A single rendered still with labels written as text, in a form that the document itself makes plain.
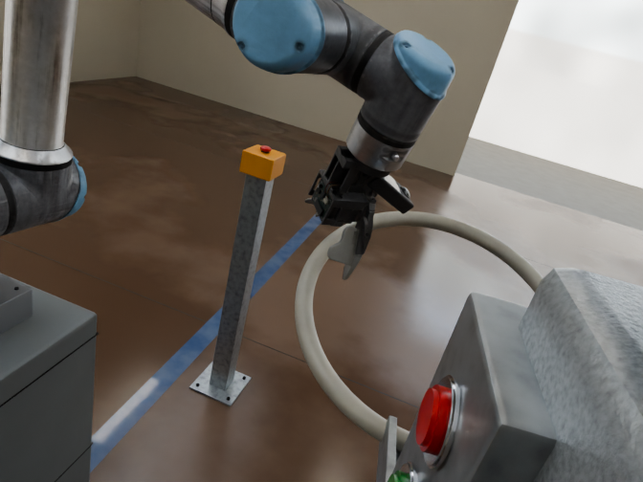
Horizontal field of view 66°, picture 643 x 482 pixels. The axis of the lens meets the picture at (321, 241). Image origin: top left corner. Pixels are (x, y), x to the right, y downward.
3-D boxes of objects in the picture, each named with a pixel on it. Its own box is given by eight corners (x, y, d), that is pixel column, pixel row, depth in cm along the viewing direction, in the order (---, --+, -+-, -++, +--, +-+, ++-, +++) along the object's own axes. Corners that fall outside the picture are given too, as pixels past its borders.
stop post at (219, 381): (251, 379, 226) (301, 153, 180) (230, 406, 208) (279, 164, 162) (212, 361, 230) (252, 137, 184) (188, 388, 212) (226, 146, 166)
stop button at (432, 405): (441, 472, 19) (465, 424, 18) (414, 465, 19) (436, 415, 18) (437, 423, 21) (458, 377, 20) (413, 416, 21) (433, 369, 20)
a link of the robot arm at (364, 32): (298, -24, 61) (379, 28, 58) (334, -10, 71) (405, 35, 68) (266, 47, 65) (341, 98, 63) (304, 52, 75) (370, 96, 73)
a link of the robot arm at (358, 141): (399, 115, 75) (427, 155, 69) (385, 142, 78) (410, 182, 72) (348, 105, 71) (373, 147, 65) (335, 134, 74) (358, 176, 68)
